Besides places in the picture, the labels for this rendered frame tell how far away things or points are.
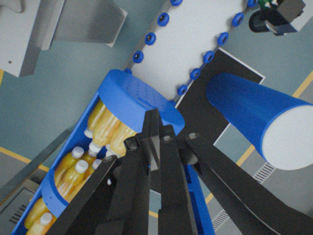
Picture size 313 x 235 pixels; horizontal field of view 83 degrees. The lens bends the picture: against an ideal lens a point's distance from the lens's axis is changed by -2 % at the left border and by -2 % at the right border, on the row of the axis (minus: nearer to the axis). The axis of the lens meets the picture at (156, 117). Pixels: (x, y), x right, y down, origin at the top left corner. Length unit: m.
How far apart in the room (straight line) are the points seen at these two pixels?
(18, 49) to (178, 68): 0.53
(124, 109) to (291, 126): 0.62
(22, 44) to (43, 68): 1.25
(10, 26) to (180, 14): 0.53
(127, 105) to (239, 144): 1.73
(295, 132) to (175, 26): 0.59
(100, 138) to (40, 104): 1.50
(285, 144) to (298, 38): 1.32
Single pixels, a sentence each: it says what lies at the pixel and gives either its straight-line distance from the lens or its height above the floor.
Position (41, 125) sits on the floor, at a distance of 2.14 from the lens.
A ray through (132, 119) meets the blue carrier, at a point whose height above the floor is 1.23.
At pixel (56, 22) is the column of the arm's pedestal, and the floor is 1.00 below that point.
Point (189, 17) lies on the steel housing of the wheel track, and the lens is 0.74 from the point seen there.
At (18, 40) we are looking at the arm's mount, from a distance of 0.71.
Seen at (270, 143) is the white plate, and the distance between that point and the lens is 0.83.
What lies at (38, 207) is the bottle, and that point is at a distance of 0.97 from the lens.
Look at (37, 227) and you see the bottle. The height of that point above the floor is 1.14.
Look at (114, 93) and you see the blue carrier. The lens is 0.47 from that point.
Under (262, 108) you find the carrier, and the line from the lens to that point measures 0.87.
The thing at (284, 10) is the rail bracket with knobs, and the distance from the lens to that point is 0.77.
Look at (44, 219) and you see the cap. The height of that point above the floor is 1.13.
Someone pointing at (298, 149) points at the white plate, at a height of 1.04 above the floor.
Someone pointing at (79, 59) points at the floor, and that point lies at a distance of 1.78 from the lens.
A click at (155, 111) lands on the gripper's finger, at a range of 0.19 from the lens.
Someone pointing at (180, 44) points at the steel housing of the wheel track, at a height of 0.93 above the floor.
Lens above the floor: 1.65
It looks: 69 degrees down
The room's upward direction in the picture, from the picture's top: 179 degrees counter-clockwise
